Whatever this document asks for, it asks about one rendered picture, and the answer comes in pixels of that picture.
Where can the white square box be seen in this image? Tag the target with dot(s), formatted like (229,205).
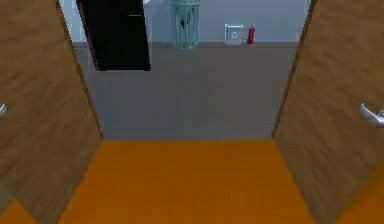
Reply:
(234,34)

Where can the red bottle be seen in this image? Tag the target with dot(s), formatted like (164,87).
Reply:
(251,34)

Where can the brown wooden room door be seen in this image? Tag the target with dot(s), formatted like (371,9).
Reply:
(40,110)
(336,110)

